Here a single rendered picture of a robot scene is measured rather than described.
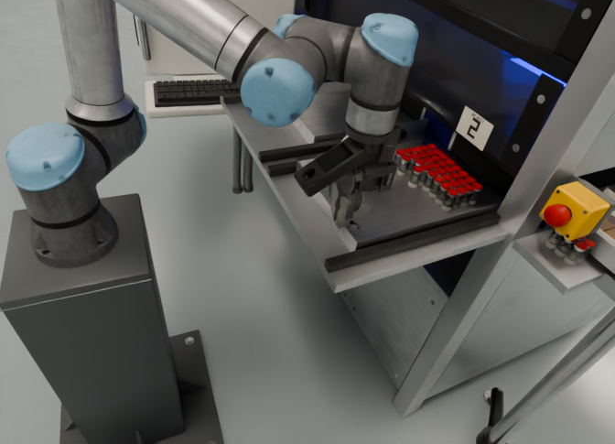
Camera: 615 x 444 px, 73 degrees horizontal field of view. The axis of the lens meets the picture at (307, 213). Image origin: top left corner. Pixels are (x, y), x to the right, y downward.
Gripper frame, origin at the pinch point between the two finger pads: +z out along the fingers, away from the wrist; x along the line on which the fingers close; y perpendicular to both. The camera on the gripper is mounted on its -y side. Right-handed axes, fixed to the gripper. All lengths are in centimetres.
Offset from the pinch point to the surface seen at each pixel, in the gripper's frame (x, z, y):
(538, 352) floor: -12, 91, 103
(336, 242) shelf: -1.6, 3.5, -0.2
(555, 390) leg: -33, 40, 50
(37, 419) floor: 32, 92, -73
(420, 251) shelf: -8.9, 3.4, 14.0
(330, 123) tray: 37.9, 3.1, 18.7
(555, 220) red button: -18.6, -8.2, 31.3
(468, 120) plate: 9.3, -11.5, 34.6
